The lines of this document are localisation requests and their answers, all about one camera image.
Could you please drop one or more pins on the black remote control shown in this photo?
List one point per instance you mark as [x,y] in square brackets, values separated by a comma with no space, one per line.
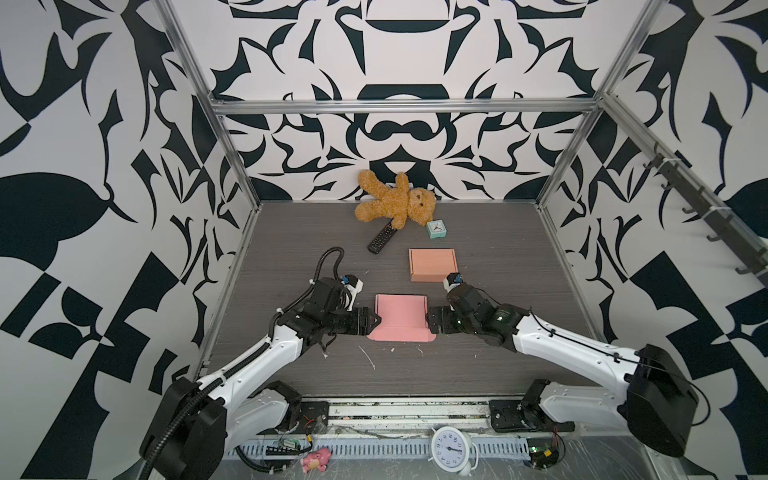
[382,238]

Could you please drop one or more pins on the right circuit board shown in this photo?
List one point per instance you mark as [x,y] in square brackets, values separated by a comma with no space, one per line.
[545,453]

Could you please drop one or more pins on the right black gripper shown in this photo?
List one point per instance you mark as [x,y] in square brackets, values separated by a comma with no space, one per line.
[443,313]

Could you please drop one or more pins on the brown teddy bear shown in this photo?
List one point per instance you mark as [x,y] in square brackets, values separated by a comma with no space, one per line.
[399,203]

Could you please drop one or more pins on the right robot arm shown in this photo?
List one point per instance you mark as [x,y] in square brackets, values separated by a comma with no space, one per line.
[643,391]

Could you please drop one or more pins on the small teal alarm clock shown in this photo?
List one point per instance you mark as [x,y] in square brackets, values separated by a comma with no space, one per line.
[436,229]

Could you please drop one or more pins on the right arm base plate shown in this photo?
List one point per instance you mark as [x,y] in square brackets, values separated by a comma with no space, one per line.
[517,416]

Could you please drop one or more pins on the circuit board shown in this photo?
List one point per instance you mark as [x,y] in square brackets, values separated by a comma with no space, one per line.
[545,453]
[289,447]

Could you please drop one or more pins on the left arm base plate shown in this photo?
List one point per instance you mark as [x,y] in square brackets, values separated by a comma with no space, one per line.
[306,416]

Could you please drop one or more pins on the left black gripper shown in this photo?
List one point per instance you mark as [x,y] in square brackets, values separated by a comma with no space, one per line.
[359,320]

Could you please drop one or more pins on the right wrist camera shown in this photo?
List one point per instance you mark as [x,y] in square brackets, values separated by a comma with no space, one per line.
[452,281]

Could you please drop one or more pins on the small pink toy figure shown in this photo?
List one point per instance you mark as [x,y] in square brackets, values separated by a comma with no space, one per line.
[316,460]

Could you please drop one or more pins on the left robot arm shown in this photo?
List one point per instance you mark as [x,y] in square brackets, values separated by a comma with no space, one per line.
[198,421]

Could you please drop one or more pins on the white round analog clock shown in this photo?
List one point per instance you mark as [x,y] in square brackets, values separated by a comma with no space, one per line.
[453,451]

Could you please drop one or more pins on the pink cardboard box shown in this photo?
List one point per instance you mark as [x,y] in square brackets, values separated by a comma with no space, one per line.
[403,319]

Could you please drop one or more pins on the wall hook rack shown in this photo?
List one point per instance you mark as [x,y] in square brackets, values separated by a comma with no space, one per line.
[702,203]

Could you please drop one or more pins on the salmon cardboard box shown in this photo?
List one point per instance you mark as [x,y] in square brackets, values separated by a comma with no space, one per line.
[432,265]

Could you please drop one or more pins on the left circuit board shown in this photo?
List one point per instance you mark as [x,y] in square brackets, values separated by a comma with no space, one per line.
[289,447]

